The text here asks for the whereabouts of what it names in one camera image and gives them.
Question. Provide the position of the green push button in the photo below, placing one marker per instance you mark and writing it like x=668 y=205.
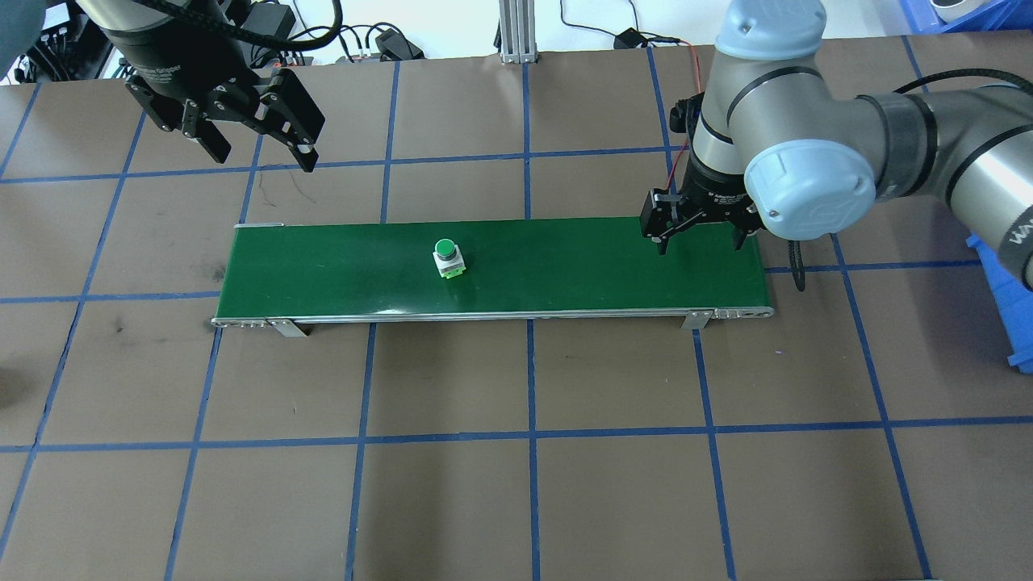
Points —
x=448 y=258

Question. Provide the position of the grey power strip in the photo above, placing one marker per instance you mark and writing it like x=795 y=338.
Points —
x=347 y=60

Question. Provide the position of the black power brick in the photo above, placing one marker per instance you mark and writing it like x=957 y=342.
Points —
x=274 y=20

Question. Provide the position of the green conveyor belt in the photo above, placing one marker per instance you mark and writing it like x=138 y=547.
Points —
x=565 y=274

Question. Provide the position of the black power adapter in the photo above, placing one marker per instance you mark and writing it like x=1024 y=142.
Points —
x=629 y=38
x=395 y=44

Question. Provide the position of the blue plastic bin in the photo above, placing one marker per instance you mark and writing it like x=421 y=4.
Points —
x=1009 y=307
x=920 y=16

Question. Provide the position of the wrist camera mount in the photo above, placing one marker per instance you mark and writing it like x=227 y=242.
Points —
x=686 y=113

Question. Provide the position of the aluminium profile post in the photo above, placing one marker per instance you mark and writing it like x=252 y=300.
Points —
x=516 y=32

